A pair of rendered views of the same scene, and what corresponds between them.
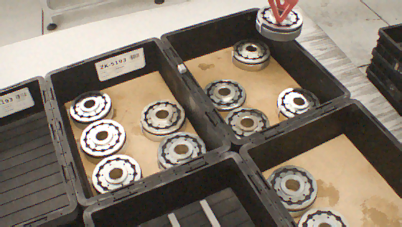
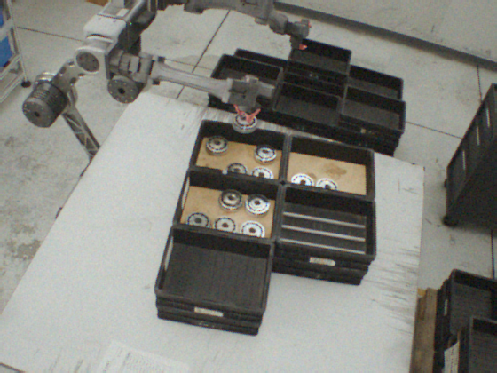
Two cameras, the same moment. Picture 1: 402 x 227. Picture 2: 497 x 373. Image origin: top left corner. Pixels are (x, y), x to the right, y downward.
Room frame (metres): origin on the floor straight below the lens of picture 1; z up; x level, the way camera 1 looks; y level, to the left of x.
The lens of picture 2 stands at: (-0.01, 1.30, 2.55)
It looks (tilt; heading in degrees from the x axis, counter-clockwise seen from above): 50 degrees down; 293
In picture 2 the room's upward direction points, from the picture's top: 10 degrees clockwise
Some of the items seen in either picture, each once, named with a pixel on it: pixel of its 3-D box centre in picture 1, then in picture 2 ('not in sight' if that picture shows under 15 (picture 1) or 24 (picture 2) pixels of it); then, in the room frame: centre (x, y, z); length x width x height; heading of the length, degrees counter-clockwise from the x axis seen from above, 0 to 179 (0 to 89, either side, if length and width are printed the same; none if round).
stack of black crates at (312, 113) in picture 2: not in sight; (303, 123); (0.73, -1.11, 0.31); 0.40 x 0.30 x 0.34; 15
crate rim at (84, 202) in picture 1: (125, 109); (229, 204); (0.56, 0.15, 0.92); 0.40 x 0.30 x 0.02; 23
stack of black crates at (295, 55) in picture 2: not in sight; (314, 80); (0.84, -1.49, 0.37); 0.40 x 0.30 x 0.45; 15
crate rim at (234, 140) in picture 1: (249, 65); (240, 150); (0.68, -0.13, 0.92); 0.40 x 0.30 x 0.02; 23
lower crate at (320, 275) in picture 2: not in sight; (319, 243); (0.19, -0.01, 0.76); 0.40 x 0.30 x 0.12; 23
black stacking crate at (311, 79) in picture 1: (248, 82); (239, 158); (0.68, -0.13, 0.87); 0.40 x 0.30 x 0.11; 23
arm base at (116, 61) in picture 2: not in sight; (121, 62); (1.01, 0.21, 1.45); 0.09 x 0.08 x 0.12; 105
